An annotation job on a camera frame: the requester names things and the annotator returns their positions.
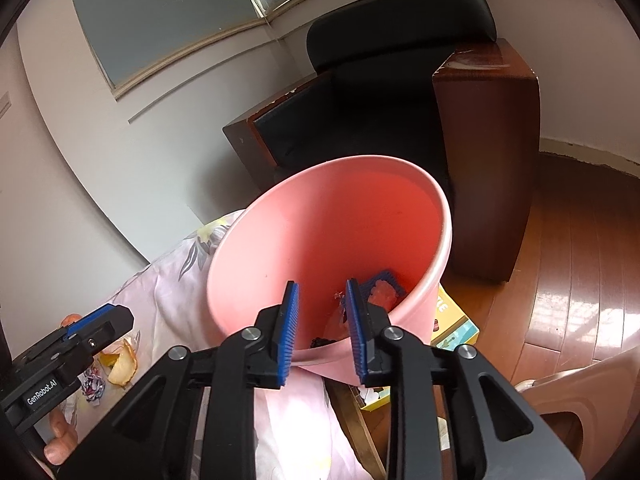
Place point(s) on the trash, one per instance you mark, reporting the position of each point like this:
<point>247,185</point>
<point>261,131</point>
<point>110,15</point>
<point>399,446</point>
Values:
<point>387,277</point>

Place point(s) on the person's left hand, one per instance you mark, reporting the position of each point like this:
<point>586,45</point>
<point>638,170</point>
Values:
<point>62,440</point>

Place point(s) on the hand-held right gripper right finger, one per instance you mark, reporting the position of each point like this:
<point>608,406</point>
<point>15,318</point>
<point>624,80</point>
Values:
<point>356,335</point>

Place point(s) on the red foam net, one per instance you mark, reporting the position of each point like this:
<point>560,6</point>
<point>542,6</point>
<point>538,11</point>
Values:
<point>382,297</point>

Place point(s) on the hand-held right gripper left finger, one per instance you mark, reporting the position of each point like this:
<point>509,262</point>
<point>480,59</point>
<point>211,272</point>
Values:
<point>289,335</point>

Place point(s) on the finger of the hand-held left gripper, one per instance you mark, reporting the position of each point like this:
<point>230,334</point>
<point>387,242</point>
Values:
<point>100,327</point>

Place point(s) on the wall switch plate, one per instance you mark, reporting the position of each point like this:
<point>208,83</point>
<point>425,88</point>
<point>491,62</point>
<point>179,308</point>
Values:
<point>5,105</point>

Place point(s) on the black foam net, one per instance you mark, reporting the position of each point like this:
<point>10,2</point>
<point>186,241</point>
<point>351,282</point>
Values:
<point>322,342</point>

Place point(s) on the black wooden armchair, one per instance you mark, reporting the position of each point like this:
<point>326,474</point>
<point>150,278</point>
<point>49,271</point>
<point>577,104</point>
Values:
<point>390,85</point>

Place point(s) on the small patterned wrapper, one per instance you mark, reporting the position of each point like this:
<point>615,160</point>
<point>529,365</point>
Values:
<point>92,385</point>

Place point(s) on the frosted glass window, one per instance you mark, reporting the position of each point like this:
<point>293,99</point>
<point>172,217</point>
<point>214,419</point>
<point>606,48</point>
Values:
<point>165,15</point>

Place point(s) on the orange peel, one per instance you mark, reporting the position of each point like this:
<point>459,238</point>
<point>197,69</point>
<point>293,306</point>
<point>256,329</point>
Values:
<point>122,367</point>

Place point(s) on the pink plastic bucket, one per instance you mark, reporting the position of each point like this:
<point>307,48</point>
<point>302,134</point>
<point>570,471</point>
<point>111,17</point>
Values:
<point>325,230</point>

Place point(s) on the colourful cardboard box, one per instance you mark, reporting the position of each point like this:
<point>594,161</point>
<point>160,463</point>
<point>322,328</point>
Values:
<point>455,330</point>

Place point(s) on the beige plastic chair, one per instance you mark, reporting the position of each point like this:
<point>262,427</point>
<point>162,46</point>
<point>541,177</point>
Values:
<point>590,395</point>

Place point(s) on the floral pink tablecloth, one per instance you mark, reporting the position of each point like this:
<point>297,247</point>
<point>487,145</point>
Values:
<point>170,300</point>

